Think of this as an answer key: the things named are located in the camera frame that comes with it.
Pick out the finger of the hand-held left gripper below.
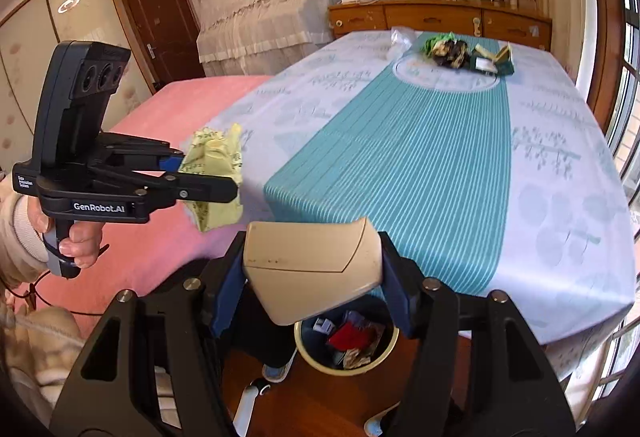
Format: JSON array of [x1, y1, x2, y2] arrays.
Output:
[[102, 136, 185, 174], [130, 170, 239, 205]]

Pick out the person's slipper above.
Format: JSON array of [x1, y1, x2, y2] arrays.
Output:
[[262, 352, 297, 383]]

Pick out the person's striped sweater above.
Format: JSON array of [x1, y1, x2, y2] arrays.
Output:
[[0, 287, 168, 437]]

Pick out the round waste bin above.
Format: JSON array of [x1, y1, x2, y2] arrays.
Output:
[[294, 302, 401, 377]]

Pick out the tree print tablecloth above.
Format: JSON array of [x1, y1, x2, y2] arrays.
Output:
[[185, 30, 638, 383]]

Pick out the lace covered piano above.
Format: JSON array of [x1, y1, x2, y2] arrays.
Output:
[[196, 0, 346, 78]]

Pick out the beige plastic box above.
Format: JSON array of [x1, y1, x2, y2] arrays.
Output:
[[242, 218, 385, 325]]

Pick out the person's leg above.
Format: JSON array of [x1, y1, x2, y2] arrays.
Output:
[[225, 317, 297, 368]]

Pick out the red packet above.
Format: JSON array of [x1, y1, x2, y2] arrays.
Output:
[[327, 321, 371, 352]]

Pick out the yellow paper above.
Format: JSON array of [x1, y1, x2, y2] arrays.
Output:
[[180, 123, 246, 233]]

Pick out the black crumpled bag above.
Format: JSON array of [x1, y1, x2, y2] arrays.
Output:
[[435, 40, 473, 68]]

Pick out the metal window grille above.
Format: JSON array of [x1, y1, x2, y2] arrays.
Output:
[[585, 0, 640, 398]]

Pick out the clear plastic wrapper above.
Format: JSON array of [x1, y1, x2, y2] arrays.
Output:
[[390, 26, 416, 63]]

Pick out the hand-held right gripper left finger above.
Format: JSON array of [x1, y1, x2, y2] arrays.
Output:
[[50, 237, 249, 437]]

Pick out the person's left hand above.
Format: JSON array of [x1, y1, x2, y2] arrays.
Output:
[[22, 197, 104, 269]]

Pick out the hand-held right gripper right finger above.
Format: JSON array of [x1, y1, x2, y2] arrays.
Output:
[[379, 231, 576, 437]]

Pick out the brown wooden door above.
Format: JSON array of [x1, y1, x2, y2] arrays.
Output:
[[116, 0, 203, 85]]

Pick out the dark green foil packet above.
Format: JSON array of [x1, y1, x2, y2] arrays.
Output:
[[470, 44, 516, 77]]

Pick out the green plastic leaves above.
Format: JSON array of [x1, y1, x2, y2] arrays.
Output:
[[422, 32, 458, 53]]

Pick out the wooden drawer cabinet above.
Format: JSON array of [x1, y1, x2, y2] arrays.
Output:
[[327, 0, 553, 53]]

